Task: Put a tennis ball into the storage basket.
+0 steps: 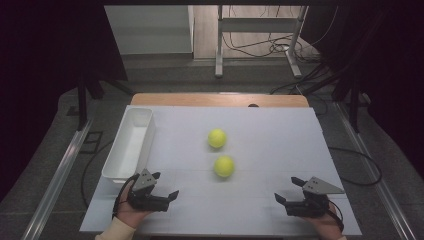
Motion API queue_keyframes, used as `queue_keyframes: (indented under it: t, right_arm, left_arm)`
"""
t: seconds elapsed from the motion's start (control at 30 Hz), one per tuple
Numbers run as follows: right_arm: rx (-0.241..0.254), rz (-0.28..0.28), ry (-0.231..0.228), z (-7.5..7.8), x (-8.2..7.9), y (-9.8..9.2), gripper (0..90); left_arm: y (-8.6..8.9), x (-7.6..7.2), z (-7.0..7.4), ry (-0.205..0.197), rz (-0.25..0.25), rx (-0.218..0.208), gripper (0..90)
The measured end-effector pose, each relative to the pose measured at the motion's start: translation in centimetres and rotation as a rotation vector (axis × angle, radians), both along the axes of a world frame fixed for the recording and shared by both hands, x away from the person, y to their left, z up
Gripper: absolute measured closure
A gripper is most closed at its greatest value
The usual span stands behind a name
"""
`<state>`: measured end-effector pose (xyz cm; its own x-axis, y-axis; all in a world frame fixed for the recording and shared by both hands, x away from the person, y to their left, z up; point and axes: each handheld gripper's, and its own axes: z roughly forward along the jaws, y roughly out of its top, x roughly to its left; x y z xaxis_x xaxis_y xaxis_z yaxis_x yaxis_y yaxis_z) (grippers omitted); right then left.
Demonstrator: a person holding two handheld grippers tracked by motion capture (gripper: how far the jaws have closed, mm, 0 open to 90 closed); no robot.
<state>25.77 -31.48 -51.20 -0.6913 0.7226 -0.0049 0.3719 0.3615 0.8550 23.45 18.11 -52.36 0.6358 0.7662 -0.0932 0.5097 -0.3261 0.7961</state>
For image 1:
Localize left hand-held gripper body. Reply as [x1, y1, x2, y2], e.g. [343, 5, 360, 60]
[128, 168, 171, 213]

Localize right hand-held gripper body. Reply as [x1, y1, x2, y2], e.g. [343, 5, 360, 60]
[284, 176, 346, 218]

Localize white plastic bin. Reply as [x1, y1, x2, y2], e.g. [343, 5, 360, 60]
[101, 107, 157, 185]

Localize yellow tennis ball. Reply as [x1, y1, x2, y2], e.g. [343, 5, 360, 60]
[207, 128, 228, 149]
[213, 155, 236, 178]

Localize person's right hand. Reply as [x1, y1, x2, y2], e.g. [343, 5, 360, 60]
[304, 204, 344, 240]

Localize person's left hand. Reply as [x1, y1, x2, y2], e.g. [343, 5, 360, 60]
[115, 192, 153, 229]

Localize wooden table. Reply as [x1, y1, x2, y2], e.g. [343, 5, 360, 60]
[130, 92, 310, 108]

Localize black stand legs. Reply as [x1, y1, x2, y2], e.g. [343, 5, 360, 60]
[76, 74, 135, 132]
[301, 64, 363, 134]

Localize black curtain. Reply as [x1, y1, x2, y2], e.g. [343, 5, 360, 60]
[301, 0, 424, 181]
[0, 0, 129, 203]

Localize white cabinet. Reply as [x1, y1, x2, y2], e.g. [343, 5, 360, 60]
[104, 4, 195, 56]

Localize left hand-held gripper cable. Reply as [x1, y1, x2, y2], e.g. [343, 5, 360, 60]
[112, 173, 140, 219]

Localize hand-held gripper cable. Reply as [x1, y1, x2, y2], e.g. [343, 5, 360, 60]
[327, 199, 345, 233]
[112, 173, 140, 219]

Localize right hand-held gripper cable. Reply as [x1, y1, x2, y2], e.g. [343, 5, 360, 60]
[327, 199, 345, 233]

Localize black floor cable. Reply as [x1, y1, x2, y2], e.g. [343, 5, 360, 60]
[80, 139, 115, 209]
[328, 146, 383, 187]

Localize aluminium floor rail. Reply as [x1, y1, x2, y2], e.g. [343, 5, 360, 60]
[21, 119, 95, 240]
[334, 101, 418, 240]

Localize tangle of black floor cables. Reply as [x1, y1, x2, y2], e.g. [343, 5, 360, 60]
[222, 4, 338, 96]

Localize grey metal stand frame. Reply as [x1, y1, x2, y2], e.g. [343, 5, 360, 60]
[214, 4, 309, 80]

